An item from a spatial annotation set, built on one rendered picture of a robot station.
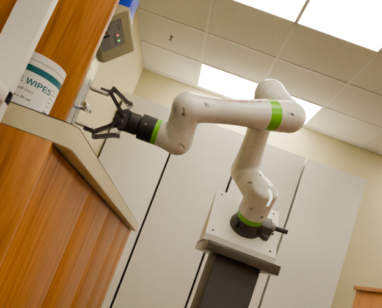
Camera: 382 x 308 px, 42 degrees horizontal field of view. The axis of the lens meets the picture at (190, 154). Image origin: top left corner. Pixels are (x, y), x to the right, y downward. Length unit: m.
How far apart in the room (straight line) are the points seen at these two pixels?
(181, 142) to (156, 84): 3.71
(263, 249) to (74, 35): 1.20
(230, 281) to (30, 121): 1.45
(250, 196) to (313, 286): 2.77
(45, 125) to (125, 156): 3.88
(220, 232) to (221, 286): 0.23
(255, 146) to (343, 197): 2.89
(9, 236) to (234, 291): 1.44
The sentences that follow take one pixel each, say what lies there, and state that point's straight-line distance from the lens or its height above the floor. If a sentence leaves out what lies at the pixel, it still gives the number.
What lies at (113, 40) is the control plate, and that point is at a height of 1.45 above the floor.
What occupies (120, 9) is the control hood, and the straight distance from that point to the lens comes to 1.71.
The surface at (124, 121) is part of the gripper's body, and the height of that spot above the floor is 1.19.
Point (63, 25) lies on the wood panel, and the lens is 1.61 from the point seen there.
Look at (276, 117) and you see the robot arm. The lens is 1.82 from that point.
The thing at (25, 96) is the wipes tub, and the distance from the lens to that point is 1.07.
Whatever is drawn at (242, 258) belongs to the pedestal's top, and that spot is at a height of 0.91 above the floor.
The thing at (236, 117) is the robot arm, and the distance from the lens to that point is 1.75.
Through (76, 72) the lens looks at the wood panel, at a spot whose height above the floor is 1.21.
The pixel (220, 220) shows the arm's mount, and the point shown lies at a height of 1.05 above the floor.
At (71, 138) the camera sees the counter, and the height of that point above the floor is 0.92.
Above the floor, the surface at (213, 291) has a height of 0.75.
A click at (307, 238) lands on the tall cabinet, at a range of 4.80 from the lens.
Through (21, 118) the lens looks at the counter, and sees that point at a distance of 0.87.
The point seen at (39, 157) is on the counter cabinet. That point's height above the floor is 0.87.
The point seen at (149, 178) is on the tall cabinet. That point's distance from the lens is 4.68.
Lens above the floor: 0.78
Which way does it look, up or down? 13 degrees up
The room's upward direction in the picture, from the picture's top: 21 degrees clockwise
